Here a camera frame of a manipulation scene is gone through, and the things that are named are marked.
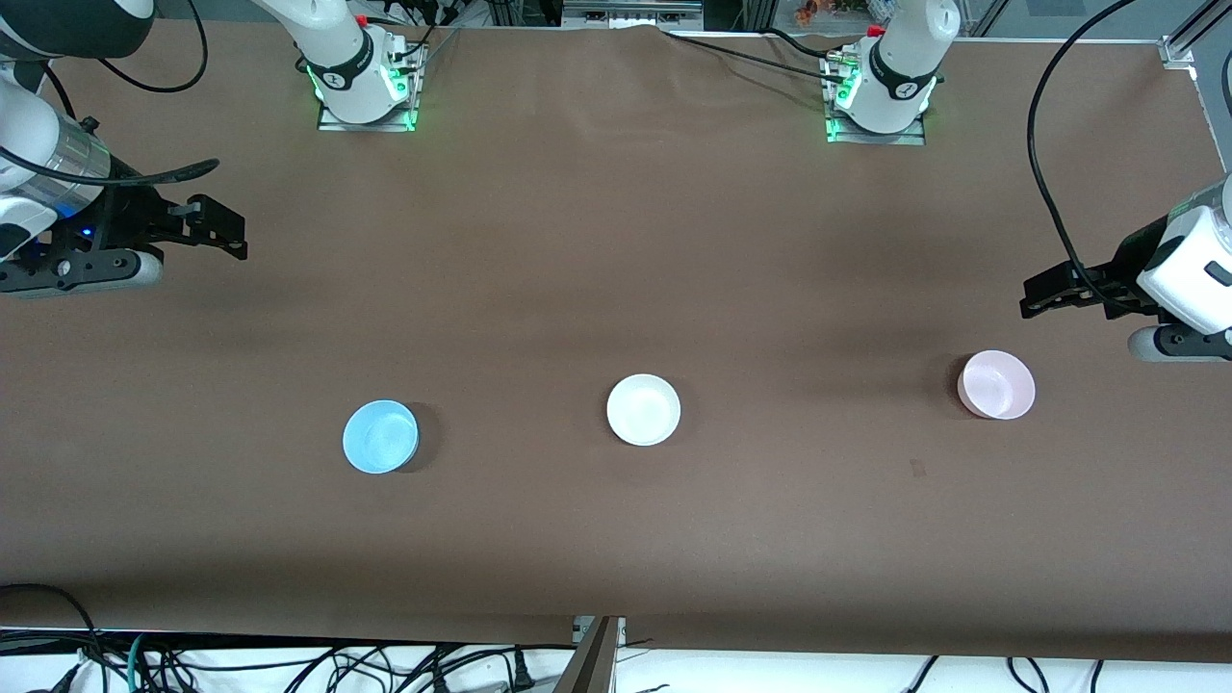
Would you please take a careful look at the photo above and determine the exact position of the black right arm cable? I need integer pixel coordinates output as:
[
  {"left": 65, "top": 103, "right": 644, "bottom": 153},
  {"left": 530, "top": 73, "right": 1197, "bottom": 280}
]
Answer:
[{"left": 0, "top": 0, "right": 220, "bottom": 186}]

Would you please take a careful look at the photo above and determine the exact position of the thick black looped cable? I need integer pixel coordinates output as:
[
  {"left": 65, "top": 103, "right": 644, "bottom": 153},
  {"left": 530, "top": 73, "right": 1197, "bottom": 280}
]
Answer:
[{"left": 0, "top": 582, "right": 105, "bottom": 693}]

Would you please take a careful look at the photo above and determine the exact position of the white bowl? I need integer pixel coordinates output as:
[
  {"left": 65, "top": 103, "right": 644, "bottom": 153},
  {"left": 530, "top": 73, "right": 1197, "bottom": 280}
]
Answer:
[{"left": 606, "top": 373, "right": 681, "bottom": 447}]

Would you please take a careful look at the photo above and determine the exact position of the blue bowl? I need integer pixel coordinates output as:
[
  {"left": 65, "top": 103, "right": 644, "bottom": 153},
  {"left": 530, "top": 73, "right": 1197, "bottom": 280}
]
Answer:
[{"left": 343, "top": 399, "right": 421, "bottom": 475}]

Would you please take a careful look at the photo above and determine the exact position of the thin black base cable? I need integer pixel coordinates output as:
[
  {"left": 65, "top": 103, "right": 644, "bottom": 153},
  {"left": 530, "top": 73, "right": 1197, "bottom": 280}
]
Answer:
[{"left": 664, "top": 32, "right": 848, "bottom": 86}]

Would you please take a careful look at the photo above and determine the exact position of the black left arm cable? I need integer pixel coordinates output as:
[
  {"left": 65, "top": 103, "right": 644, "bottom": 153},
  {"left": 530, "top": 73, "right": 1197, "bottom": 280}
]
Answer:
[{"left": 1026, "top": 0, "right": 1142, "bottom": 314}]

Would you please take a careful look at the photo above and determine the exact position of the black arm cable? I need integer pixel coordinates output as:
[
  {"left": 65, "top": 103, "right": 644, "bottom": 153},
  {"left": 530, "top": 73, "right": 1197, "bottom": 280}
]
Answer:
[
  {"left": 1026, "top": 0, "right": 1142, "bottom": 314},
  {"left": 0, "top": 0, "right": 220, "bottom": 186}
]

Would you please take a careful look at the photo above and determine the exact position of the aluminium frame profile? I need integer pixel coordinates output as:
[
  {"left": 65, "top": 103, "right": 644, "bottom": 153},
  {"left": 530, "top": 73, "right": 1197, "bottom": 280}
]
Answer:
[{"left": 1160, "top": 0, "right": 1232, "bottom": 68}]

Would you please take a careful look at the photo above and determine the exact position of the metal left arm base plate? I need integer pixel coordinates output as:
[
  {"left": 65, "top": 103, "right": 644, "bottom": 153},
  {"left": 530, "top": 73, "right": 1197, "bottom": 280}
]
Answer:
[{"left": 825, "top": 53, "right": 927, "bottom": 146}]

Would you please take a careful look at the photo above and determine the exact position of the grey metal device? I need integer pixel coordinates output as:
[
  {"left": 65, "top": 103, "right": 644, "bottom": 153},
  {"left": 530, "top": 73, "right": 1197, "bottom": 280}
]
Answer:
[{"left": 561, "top": 0, "right": 706, "bottom": 30}]

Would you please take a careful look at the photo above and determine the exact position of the brown table cover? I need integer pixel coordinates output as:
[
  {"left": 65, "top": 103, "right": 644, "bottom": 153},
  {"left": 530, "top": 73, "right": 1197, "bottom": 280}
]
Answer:
[{"left": 0, "top": 19, "right": 1232, "bottom": 665}]

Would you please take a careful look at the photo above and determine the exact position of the pink bowl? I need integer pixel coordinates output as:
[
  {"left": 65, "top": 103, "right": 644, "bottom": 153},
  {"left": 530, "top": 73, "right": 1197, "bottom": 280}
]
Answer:
[{"left": 957, "top": 349, "right": 1037, "bottom": 421}]

